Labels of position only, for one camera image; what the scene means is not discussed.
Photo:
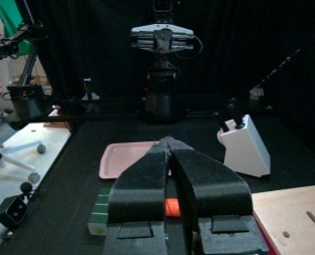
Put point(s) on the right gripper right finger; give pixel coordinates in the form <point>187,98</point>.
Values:
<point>213,189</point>

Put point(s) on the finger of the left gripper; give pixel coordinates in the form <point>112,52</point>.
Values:
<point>158,40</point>
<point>167,40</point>

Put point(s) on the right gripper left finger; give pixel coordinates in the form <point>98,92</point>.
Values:
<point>138,186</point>

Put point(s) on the green toy sushi roll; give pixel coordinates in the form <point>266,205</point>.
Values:
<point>99,212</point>

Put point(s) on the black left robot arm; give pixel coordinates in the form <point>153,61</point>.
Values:
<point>161,93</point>

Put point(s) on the orange toy food piece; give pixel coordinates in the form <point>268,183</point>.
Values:
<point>171,207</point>

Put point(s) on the wooden knife block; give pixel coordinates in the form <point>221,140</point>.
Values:
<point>246,152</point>

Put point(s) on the red wooden toy box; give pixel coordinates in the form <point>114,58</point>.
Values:
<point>293,212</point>

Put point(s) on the white office chair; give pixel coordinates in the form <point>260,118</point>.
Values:
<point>17,159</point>

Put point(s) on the green cloth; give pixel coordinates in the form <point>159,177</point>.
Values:
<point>8,13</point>

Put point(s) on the left arm's wrist camera box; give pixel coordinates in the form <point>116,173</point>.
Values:
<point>162,6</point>

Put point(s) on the white frame corner bracket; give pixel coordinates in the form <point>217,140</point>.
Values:
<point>255,94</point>
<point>90,91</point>

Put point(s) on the black table-level camera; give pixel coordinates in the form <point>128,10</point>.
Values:
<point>11,210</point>

